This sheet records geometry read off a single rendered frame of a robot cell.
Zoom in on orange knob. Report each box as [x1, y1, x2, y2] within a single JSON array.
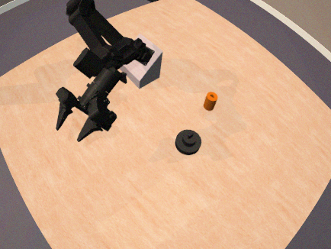
[[204, 92, 217, 111]]

